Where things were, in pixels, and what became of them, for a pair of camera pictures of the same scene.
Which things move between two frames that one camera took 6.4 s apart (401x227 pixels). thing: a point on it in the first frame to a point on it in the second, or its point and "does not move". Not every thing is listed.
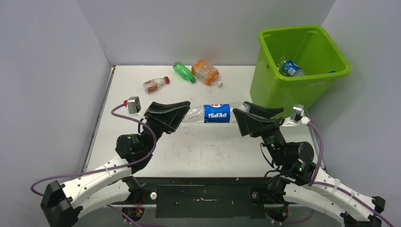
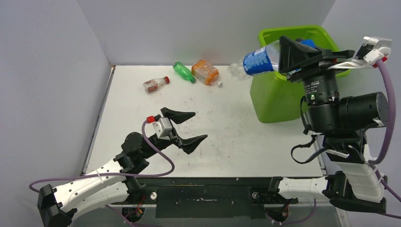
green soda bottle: (183, 71) does not move
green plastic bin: (294, 65) does not move
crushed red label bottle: (151, 85) does not move
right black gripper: (248, 123) to (294, 55)
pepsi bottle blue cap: (213, 113) to (265, 59)
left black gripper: (166, 117) to (187, 144)
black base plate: (204, 197) does not move
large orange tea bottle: (204, 72) does not move
